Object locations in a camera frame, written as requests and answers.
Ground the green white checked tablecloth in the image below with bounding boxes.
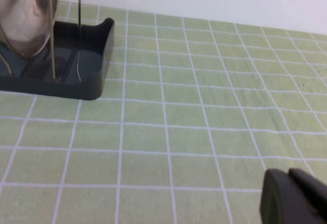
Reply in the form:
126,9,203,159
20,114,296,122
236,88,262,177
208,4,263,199
0,1,327,224

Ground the dark grey wire lid rack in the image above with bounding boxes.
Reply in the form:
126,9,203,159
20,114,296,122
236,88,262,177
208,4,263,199
0,0,115,101

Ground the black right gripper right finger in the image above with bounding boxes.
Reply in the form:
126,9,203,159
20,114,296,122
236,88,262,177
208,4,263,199
288,167,327,224

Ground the stainless steel lid black knob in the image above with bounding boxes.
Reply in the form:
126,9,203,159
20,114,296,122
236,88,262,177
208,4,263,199
0,0,62,58

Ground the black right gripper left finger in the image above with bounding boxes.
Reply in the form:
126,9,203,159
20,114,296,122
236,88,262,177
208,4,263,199
259,169,320,224

